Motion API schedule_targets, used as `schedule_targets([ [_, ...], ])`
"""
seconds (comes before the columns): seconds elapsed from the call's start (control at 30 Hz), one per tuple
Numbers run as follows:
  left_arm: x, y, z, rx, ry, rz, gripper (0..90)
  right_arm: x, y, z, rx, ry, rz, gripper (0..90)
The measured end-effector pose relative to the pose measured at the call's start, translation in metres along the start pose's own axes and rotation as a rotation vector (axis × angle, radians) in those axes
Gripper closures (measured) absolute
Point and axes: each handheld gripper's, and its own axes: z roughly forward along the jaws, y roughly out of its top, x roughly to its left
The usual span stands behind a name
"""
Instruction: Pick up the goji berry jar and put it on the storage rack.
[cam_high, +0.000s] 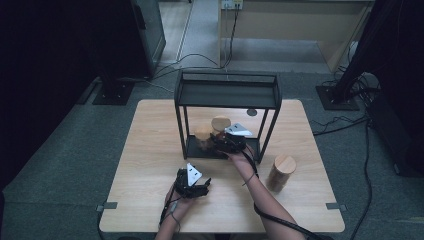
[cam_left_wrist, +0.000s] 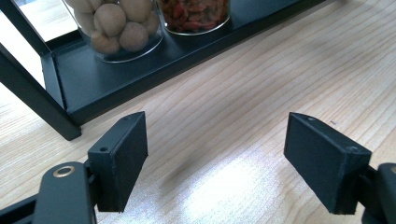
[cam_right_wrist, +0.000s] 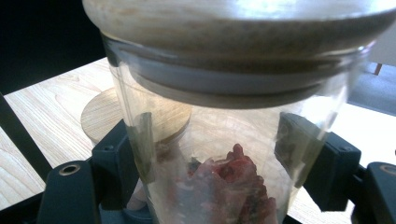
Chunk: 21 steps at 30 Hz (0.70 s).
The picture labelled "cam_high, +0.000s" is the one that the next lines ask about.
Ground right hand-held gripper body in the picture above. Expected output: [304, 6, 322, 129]
[218, 123, 253, 154]

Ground black stand base plate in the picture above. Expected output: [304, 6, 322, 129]
[315, 84, 361, 112]
[92, 79, 136, 107]

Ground tall jar with wooden lid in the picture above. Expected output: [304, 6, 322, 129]
[210, 115, 232, 141]

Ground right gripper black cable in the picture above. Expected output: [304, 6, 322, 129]
[239, 148, 334, 240]

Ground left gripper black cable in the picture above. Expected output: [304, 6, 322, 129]
[159, 186, 183, 234]

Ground grey table edge bracket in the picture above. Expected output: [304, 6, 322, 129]
[95, 201, 118, 213]
[325, 202, 348, 213]

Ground black metal shelf rack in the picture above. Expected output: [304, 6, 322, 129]
[173, 69, 283, 164]

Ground small jar with wooden lid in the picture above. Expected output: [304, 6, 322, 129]
[194, 124, 214, 153]

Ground black equipment box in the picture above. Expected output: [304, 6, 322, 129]
[366, 96, 424, 178]

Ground medium jar with wooden lid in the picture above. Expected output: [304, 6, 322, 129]
[266, 154, 298, 194]

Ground tangled black cable bundle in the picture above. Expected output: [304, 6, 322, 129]
[321, 64, 381, 105]

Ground dark grey cabinet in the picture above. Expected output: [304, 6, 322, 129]
[129, 0, 167, 79]

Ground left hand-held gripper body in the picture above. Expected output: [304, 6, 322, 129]
[174, 162, 210, 200]

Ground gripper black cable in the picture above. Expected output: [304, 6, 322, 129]
[239, 148, 334, 240]
[159, 186, 183, 234]

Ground person's left hand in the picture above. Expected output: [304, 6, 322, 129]
[164, 186, 196, 219]

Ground light wooden desk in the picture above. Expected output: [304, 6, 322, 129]
[218, 0, 376, 73]

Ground black power cable on floor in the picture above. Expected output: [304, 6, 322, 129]
[151, 6, 241, 81]

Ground white power strip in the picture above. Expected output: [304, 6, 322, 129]
[220, 0, 244, 10]

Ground person's right hand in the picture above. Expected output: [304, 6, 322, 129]
[223, 144, 258, 178]

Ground long black floor cable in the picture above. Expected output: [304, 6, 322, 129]
[349, 119, 373, 240]

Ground black wrist band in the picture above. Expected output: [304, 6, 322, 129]
[242, 172, 259, 187]

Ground dark curtain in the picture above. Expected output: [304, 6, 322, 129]
[0, 0, 134, 188]

